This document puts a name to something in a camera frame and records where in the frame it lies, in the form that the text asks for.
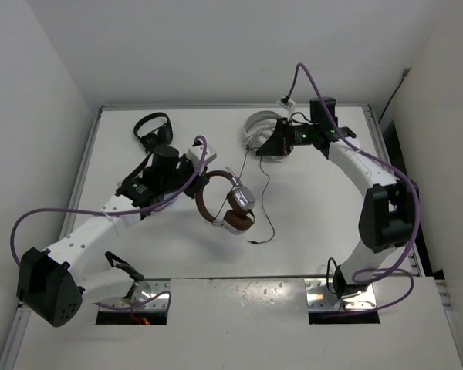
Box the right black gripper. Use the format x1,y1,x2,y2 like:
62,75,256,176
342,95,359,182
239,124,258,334
257,118,319,156

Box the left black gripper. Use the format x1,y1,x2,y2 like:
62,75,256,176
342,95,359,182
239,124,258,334
160,153,208,198

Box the thin black headphone cable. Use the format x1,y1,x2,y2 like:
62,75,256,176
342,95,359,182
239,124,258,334
238,148,277,245

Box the brown silver headphones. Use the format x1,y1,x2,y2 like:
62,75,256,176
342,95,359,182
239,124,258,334
194,166,258,236

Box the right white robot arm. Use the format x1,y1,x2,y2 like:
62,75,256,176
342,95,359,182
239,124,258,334
256,97,420,298

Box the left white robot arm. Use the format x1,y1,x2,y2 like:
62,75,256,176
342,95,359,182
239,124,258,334
16,136,217,327

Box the white grey headphones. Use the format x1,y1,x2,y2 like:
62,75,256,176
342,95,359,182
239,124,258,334
242,110,282,153

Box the black headphones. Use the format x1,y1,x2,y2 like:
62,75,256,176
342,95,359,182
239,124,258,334
133,112,174,154

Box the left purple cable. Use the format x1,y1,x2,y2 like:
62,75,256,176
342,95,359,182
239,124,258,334
9,134,208,311

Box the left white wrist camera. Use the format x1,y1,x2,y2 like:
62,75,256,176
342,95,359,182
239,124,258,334
186,143,217,167

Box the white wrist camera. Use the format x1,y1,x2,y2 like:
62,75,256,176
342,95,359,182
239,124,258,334
277,95,296,119
186,143,217,167

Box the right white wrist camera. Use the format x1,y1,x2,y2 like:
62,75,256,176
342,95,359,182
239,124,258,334
277,95,296,119

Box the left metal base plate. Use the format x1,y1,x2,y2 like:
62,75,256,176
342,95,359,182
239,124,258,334
96,280,171,313

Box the metal base plate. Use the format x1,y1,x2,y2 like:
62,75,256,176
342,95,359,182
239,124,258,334
304,277,377,313
96,280,171,313

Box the black wall cable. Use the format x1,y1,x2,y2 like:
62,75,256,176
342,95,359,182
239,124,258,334
377,67,411,124

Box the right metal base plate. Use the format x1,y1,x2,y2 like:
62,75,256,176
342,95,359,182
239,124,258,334
304,277,377,313

